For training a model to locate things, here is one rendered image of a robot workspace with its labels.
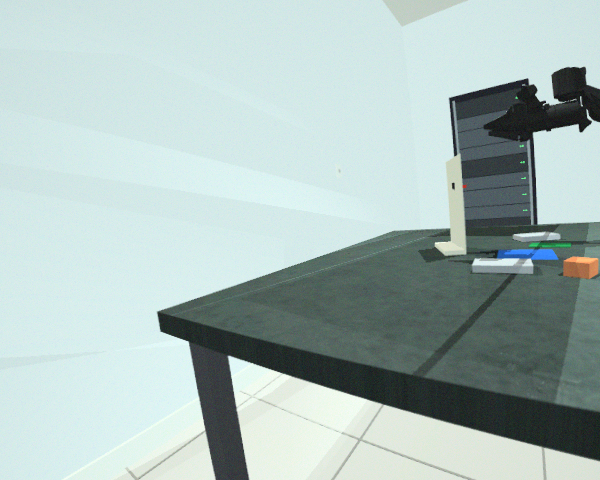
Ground orange box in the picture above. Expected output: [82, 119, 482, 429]
[563, 256, 598, 279]

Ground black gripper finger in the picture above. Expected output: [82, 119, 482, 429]
[484, 105, 515, 133]
[488, 129, 519, 141]

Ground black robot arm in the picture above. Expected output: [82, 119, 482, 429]
[515, 66, 600, 133]

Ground blue square mat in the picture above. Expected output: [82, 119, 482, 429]
[497, 249, 558, 260]

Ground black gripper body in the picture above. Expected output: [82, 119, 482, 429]
[512, 101, 557, 142]

